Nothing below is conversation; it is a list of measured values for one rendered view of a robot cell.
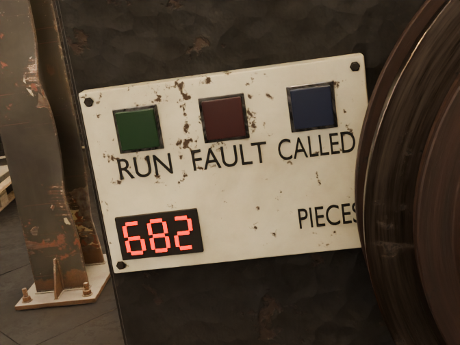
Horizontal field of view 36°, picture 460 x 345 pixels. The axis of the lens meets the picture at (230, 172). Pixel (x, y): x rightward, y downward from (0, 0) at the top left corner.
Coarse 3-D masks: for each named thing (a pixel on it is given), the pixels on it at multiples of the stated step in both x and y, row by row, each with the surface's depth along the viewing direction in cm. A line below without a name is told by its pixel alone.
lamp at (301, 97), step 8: (304, 88) 62; (312, 88) 62; (320, 88) 62; (328, 88) 62; (296, 96) 62; (304, 96) 62; (312, 96) 62; (320, 96) 62; (328, 96) 62; (296, 104) 62; (304, 104) 62; (312, 104) 62; (320, 104) 62; (328, 104) 62; (296, 112) 62; (304, 112) 62; (312, 112) 62; (320, 112) 62; (328, 112) 62; (296, 120) 63; (304, 120) 63; (312, 120) 62; (320, 120) 62; (328, 120) 62; (296, 128) 63; (304, 128) 63
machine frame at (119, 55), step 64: (64, 0) 64; (128, 0) 63; (192, 0) 63; (256, 0) 62; (320, 0) 62; (384, 0) 62; (128, 64) 65; (192, 64) 64; (256, 64) 64; (384, 64) 63; (320, 256) 69; (128, 320) 72; (192, 320) 71; (256, 320) 71; (320, 320) 70
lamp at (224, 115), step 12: (204, 108) 63; (216, 108) 63; (228, 108) 63; (240, 108) 63; (204, 120) 63; (216, 120) 63; (228, 120) 63; (240, 120) 63; (216, 132) 63; (228, 132) 63; (240, 132) 63
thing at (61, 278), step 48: (0, 0) 302; (48, 0) 330; (0, 48) 308; (48, 48) 336; (0, 96) 314; (48, 96) 343; (48, 144) 318; (48, 192) 324; (48, 240) 331; (96, 240) 360; (48, 288) 337; (96, 288) 334
